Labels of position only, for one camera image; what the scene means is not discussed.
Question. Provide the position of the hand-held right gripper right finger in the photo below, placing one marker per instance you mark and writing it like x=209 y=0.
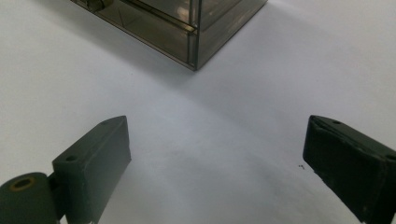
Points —
x=351 y=165

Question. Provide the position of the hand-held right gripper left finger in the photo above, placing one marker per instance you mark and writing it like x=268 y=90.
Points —
x=93 y=168

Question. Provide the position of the smoky clear drawer cabinet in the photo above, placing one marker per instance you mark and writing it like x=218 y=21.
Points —
x=155 y=34

